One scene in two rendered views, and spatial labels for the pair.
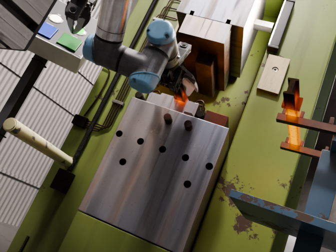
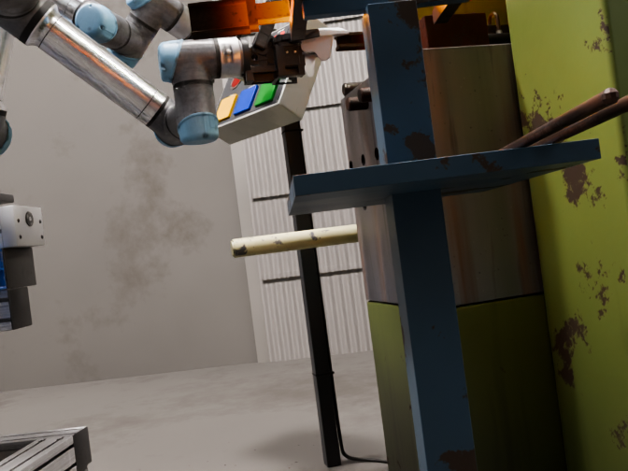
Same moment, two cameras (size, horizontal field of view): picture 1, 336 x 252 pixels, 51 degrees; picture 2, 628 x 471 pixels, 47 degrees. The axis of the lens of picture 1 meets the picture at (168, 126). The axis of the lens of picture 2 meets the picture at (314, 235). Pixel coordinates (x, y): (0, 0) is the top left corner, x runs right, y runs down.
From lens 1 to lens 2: 1.22 m
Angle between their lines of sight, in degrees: 61
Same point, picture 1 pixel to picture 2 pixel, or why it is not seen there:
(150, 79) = (186, 129)
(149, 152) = not seen: hidden behind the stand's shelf
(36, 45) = (251, 124)
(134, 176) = (376, 217)
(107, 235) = (389, 321)
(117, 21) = (126, 102)
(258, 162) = (549, 34)
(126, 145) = not seen: hidden behind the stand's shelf
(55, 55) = (268, 120)
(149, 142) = (367, 154)
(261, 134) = not seen: outside the picture
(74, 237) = (375, 339)
